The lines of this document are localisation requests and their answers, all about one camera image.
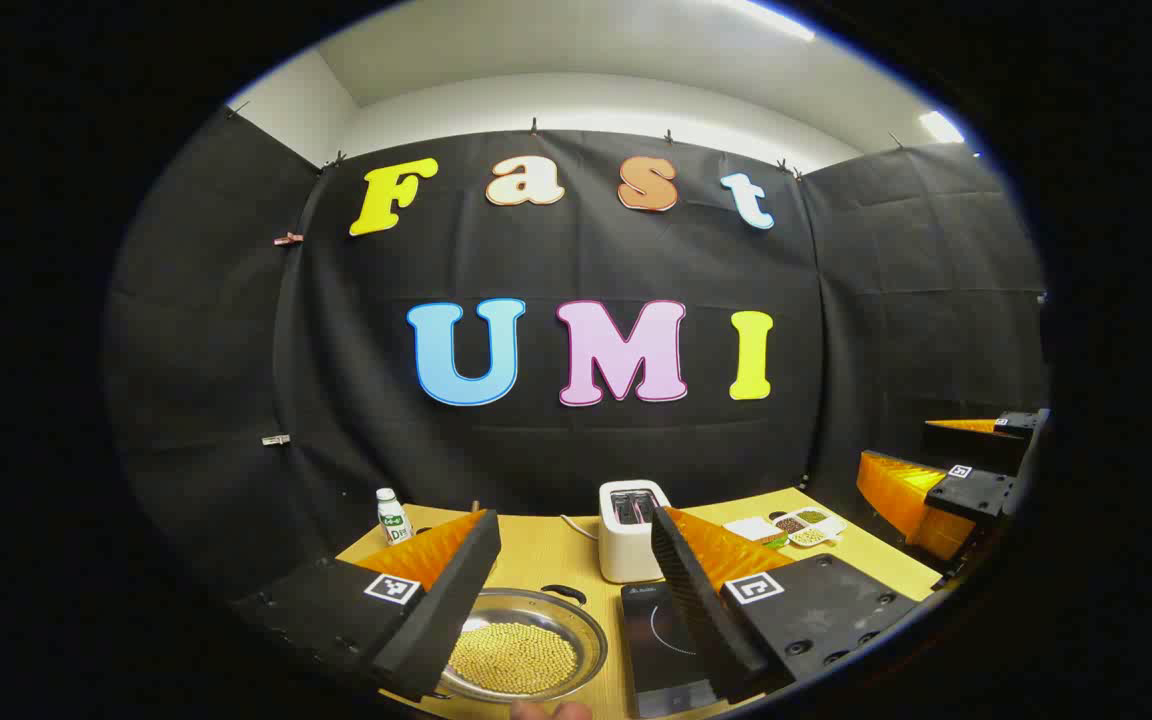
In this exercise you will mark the small heap of pale beans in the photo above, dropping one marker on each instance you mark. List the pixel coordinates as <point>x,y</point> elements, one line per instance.
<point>808,537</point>

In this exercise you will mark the silver cloth clip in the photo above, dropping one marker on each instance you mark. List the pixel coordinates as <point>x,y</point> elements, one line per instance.
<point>276,439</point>

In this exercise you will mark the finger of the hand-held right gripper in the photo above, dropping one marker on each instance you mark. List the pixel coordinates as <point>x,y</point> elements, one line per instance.
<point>971,492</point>
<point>966,448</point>

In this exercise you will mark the pink cloth clip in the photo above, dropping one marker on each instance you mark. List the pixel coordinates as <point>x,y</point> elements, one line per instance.
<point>288,238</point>

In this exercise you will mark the ceiling light panel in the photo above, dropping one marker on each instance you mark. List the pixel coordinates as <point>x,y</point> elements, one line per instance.
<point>941,127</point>

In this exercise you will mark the white divided dish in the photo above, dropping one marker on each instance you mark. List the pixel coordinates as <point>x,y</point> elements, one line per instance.
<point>808,536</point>

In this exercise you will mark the white toaster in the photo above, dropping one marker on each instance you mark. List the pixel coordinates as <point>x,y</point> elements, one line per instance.
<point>626,550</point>

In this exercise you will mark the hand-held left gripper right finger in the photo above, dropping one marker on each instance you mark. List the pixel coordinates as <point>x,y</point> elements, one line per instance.
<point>701,610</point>

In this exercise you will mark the pile of yellow soybeans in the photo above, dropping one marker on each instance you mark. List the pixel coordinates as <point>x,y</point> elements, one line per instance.
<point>516,658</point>

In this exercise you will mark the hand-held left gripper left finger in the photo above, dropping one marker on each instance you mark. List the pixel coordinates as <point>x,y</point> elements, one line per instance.
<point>456,590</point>

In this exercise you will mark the black induction cooktop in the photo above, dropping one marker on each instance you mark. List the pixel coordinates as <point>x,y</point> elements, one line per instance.
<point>656,640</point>

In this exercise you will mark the white drink bottle green label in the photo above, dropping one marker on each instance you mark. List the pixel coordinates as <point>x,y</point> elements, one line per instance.
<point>393,525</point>

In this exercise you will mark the heap of brown beans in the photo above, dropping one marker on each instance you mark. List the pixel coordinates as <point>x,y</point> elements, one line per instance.
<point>789,523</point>

